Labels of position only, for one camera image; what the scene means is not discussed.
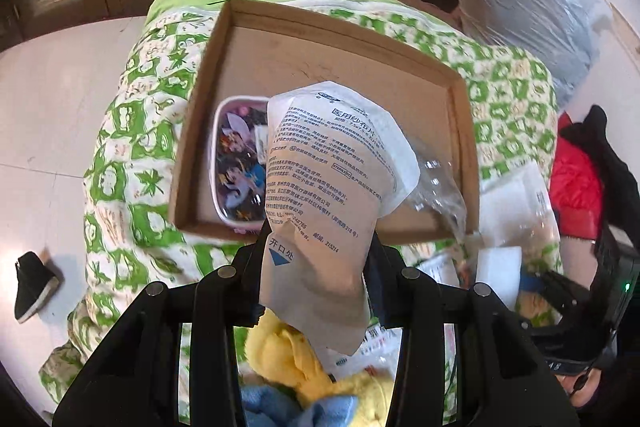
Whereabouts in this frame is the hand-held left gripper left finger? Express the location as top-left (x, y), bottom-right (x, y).
top-left (52, 222), bottom-right (271, 427)

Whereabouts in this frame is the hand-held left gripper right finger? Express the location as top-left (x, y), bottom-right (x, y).
top-left (362, 237), bottom-right (583, 427)

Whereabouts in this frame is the yellow cloth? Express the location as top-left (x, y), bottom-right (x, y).
top-left (245, 309), bottom-right (396, 427)

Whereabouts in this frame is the white printed gauze packet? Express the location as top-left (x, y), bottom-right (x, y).
top-left (257, 80), bottom-right (421, 356)

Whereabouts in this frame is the blue cloth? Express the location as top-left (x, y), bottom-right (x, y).
top-left (240, 384), bottom-right (361, 427)

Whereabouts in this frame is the cardboard box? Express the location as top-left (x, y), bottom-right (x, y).
top-left (167, 0), bottom-right (482, 244)

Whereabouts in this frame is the small white packet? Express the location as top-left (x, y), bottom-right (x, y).
top-left (417, 254), bottom-right (461, 288)

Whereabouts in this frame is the red garment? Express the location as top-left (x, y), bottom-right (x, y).
top-left (550, 114), bottom-right (606, 240)

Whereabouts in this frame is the clear plastic bag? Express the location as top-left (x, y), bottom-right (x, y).
top-left (400, 152), bottom-right (471, 238)

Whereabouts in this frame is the cartoon printed case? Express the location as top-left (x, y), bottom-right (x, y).
top-left (209, 95), bottom-right (273, 235)

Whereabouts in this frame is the black garment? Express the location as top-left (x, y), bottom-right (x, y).
top-left (560, 105), bottom-right (636, 248)

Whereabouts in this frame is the large white cotton pack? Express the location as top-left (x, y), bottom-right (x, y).
top-left (480, 164), bottom-right (561, 258)

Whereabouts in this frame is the green patterned blanket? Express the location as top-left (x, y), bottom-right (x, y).
top-left (39, 0), bottom-right (560, 408)

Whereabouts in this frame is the black shoe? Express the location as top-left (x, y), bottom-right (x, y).
top-left (14, 251), bottom-right (65, 324)

